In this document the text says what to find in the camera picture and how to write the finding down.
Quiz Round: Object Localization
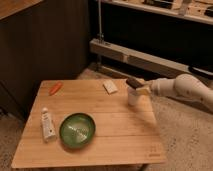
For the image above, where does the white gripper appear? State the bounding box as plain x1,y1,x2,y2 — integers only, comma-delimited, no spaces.
126,78,162,95

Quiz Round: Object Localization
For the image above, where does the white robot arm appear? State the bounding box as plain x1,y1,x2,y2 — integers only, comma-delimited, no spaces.
126,74,213,112

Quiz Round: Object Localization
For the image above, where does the white ceramic cup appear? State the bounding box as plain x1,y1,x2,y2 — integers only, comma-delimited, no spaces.
127,87,139,106

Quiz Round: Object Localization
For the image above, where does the metal shelf rack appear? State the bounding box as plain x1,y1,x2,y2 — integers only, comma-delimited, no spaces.
90,0,213,87

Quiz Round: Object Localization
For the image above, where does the wooden table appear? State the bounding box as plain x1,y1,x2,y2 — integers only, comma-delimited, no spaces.
12,79,166,169

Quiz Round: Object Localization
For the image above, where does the orange carrot toy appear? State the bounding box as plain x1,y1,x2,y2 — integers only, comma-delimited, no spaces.
49,82,63,96

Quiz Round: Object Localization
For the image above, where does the white tube of cream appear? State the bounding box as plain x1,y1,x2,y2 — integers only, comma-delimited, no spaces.
41,107,56,142

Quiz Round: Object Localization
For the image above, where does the dark wooden cabinet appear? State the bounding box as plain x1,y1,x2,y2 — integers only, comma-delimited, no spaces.
0,0,90,118

